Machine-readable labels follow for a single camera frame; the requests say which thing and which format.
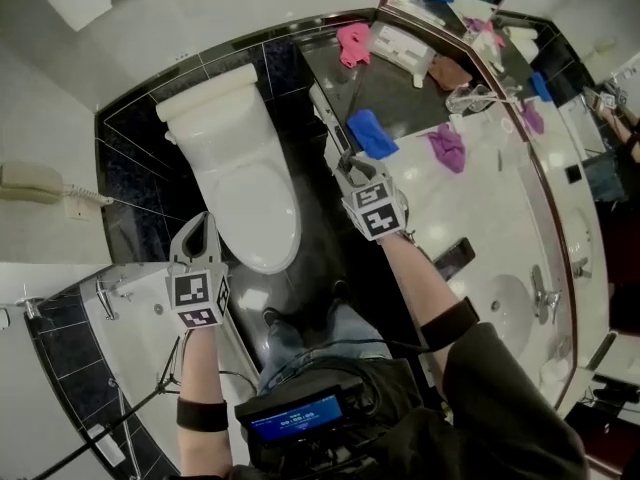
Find white ceramic toilet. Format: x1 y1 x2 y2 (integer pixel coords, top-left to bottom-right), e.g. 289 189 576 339
164 85 303 275

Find person's right forearm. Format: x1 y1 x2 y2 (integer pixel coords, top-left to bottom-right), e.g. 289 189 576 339
377 230 481 354

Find beige wall telephone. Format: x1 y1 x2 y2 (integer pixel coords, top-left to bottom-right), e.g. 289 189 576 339
0 161 115 207

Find chrome sink faucet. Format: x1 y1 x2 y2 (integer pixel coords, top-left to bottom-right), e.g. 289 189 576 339
529 265 562 325

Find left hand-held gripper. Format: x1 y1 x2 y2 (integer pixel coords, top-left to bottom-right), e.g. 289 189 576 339
166 211 231 330

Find person's left forearm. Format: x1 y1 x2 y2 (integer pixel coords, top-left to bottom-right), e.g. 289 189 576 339
177 325 236 469

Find chest-mounted monitor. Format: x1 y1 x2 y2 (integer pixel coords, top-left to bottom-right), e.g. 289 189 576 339
233 377 369 469

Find wood-framed wall mirror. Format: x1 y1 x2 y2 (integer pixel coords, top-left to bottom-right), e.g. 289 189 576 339
378 0 640 419

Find clear drinking glass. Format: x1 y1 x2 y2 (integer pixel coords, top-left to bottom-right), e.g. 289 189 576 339
446 85 494 115

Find blue cleaning cloth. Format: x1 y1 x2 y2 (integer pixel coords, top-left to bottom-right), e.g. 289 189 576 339
346 109 400 160

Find marble vanity counter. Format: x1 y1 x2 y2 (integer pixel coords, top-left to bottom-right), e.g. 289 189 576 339
299 7 576 409

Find purple cloth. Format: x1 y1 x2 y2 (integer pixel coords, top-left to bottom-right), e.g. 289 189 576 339
427 123 466 174

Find black light stand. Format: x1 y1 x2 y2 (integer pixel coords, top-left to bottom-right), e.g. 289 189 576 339
29 335 184 480

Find chrome bathtub faucet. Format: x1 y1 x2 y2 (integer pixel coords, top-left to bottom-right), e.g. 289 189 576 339
94 275 135 322

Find person's blue jeans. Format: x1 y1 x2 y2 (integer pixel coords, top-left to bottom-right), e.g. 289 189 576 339
257 302 394 394

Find chrome toilet paper holder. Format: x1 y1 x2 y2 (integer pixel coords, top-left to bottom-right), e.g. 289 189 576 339
308 85 354 157

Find pink cloth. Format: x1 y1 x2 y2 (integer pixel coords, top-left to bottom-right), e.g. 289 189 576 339
335 22 372 68

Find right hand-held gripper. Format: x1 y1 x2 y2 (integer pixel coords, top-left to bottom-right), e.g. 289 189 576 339
333 151 412 242

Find white soap tray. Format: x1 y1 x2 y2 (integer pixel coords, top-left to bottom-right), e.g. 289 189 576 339
87 425 126 469

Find person's black jacket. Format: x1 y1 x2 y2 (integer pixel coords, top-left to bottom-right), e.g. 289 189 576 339
232 322 591 480

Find white bathtub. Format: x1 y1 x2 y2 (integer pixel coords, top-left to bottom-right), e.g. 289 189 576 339
79 262 261 474

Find black smartphone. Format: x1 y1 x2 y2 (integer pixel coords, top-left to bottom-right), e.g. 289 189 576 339
433 237 476 282

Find chrome shower valve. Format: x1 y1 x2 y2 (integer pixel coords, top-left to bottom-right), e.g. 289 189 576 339
14 285 46 322

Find white toilet lid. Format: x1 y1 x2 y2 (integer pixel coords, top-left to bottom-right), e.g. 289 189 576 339
197 160 303 275

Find chrome grab bar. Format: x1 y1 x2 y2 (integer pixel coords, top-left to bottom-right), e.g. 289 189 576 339
108 377 144 480

